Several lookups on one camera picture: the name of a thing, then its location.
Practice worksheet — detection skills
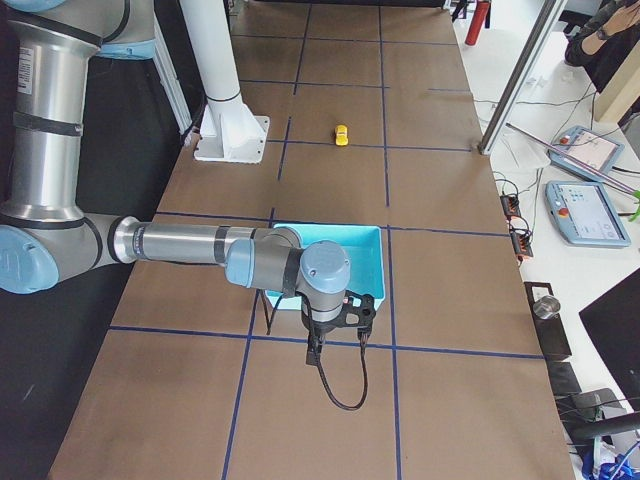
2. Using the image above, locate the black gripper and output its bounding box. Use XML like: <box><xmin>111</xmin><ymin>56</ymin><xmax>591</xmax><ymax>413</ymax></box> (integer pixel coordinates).
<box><xmin>302</xmin><ymin>290</ymin><xmax>375</xmax><ymax>365</ymax></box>

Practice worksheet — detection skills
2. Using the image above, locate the yellow beetle toy car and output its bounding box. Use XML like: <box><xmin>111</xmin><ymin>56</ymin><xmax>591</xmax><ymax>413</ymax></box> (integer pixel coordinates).
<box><xmin>334</xmin><ymin>124</ymin><xmax>349</xmax><ymax>147</ymax></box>

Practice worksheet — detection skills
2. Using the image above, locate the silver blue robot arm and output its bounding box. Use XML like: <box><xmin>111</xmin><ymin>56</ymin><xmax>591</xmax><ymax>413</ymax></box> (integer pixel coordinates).
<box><xmin>1</xmin><ymin>1</ymin><xmax>375</xmax><ymax>365</ymax></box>

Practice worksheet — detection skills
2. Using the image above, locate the turquoise plastic bin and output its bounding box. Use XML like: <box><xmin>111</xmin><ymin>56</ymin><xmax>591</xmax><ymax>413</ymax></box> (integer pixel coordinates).
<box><xmin>275</xmin><ymin>223</ymin><xmax>386</xmax><ymax>310</ymax></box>

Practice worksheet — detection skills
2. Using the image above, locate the black orange power strip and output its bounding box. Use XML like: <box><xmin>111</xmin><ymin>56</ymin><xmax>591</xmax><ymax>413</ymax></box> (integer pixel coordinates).
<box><xmin>500</xmin><ymin>194</ymin><xmax>521</xmax><ymax>219</ymax></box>
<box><xmin>509</xmin><ymin>229</ymin><xmax>533</xmax><ymax>260</ymax></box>

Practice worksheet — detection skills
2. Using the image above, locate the silver metal cup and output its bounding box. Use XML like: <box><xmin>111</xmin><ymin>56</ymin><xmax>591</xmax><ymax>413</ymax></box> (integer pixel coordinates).
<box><xmin>532</xmin><ymin>295</ymin><xmax>561</xmax><ymax>320</ymax></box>

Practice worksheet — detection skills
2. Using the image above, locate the near blue teach pendant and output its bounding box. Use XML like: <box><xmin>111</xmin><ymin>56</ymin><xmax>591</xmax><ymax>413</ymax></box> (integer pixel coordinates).
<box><xmin>545</xmin><ymin>181</ymin><xmax>631</xmax><ymax>248</ymax></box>

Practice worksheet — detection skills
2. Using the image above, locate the blue teach pendant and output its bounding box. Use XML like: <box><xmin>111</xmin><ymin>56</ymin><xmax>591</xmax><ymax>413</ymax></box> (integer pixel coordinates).
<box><xmin>547</xmin><ymin>126</ymin><xmax>624</xmax><ymax>181</ymax></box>
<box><xmin>545</xmin><ymin>181</ymin><xmax>631</xmax><ymax>248</ymax></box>

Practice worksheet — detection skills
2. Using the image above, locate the black monitor corner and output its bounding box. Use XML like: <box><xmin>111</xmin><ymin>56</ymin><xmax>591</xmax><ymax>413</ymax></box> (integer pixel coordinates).
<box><xmin>579</xmin><ymin>270</ymin><xmax>640</xmax><ymax>411</ymax></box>

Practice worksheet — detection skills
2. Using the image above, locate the silver metal rod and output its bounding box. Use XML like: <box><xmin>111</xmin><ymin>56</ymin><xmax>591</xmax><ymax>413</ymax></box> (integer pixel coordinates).
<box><xmin>505</xmin><ymin>122</ymin><xmax>639</xmax><ymax>198</ymax></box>

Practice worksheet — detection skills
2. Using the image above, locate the far blue teach pendant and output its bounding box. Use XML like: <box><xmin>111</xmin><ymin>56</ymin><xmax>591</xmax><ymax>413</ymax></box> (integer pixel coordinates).
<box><xmin>547</xmin><ymin>126</ymin><xmax>624</xmax><ymax>181</ymax></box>

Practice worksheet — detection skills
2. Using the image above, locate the red fire extinguisher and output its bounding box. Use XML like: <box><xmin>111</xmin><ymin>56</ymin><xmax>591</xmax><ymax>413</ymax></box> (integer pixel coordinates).
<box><xmin>465</xmin><ymin>1</ymin><xmax>491</xmax><ymax>46</ymax></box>

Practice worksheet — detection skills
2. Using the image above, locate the seated person in black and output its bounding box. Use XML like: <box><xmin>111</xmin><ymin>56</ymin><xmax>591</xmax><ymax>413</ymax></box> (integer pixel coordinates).
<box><xmin>565</xmin><ymin>1</ymin><xmax>639</xmax><ymax>92</ymax></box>

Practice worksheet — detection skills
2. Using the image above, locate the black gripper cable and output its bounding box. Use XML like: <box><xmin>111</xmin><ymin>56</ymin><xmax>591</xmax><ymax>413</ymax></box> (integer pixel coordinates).
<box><xmin>266</xmin><ymin>294</ymin><xmax>370</xmax><ymax>412</ymax></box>

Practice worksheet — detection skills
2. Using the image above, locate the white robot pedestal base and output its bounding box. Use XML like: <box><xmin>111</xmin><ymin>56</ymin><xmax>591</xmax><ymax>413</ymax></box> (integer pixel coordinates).
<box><xmin>180</xmin><ymin>0</ymin><xmax>270</xmax><ymax>164</ymax></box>

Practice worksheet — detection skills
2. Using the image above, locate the aluminium frame post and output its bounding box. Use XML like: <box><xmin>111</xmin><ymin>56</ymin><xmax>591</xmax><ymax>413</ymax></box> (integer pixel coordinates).
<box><xmin>478</xmin><ymin>0</ymin><xmax>566</xmax><ymax>155</ymax></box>

